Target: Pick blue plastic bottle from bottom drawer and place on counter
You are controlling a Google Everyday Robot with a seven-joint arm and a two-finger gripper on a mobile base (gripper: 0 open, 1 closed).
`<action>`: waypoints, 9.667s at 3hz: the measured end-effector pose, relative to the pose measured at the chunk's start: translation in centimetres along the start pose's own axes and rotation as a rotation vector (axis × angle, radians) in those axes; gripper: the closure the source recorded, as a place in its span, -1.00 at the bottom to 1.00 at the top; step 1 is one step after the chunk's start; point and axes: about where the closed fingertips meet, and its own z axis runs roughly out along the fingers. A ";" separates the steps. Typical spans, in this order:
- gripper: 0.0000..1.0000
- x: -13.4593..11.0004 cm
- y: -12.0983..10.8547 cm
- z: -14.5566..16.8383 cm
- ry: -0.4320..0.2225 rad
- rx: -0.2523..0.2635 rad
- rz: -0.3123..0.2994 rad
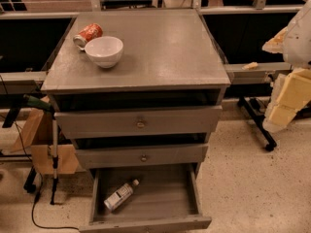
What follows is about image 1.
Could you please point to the black wheeled stand leg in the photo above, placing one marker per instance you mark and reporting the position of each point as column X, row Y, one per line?
column 252, row 107

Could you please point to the brown cardboard box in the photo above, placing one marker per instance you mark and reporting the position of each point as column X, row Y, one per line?
column 36, row 136

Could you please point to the grey drawer cabinet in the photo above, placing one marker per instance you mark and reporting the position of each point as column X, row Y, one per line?
column 168, row 61

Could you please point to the small yellow foam piece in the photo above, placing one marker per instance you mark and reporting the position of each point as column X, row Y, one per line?
column 250, row 66

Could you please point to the red soda can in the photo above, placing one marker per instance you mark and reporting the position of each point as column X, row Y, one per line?
column 87, row 34

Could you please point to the white ceramic bowl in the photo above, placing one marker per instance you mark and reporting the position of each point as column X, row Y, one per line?
column 105, row 51

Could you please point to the grey middle drawer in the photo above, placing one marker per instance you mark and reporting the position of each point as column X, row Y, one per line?
column 142, row 156

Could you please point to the grey metal rail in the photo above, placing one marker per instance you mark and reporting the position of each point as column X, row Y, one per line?
column 263, row 73

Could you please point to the grey open bottom drawer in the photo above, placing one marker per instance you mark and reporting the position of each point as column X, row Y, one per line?
column 165, row 201

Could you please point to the grey top drawer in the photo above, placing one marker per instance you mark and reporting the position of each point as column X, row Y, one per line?
column 138, row 122

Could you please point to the blue plastic bottle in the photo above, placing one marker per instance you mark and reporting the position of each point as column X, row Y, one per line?
column 120, row 195

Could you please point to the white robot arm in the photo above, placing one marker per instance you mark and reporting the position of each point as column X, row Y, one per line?
column 297, row 41

